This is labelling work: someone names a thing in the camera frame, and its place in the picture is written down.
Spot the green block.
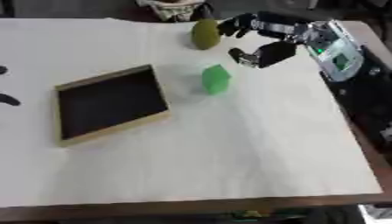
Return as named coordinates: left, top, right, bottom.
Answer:
left=200, top=64, right=233, bottom=96

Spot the tan box with black inside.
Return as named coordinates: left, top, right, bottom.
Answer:
left=53, top=64, right=172, bottom=148

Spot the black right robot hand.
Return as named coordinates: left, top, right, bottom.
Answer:
left=215, top=10, right=312, bottom=69

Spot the olive green toy fruit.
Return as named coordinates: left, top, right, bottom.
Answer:
left=190, top=17, right=224, bottom=51

